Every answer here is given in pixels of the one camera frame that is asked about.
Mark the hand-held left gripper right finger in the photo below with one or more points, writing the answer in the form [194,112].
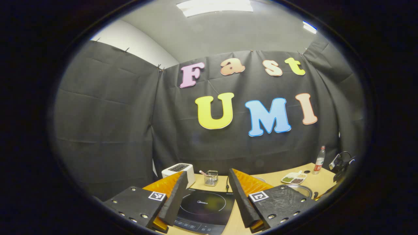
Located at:
[240,199]

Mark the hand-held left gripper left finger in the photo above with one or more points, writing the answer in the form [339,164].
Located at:
[178,199]

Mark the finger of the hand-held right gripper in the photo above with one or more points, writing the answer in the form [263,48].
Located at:
[326,195]

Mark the stainless steel pot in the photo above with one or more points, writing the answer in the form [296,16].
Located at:
[300,188]

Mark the black induction cooktop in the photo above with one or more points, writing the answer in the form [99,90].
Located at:
[204,209]

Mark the clear plastic water bottle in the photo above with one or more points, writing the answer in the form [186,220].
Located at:
[318,161]

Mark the white toaster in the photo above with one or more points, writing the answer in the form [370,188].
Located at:
[191,178]

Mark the dark red beans heap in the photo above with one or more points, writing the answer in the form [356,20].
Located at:
[297,180]

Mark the pink striped utensil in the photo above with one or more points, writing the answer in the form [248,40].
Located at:
[203,172]

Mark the white divided dish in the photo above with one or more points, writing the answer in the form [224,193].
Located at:
[295,175]

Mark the green mung beans heap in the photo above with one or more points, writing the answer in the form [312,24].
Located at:
[287,179]

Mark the small ceiling light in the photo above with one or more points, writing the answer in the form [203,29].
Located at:
[309,27]

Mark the large ceiling light panel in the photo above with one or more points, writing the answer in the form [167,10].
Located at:
[215,6]

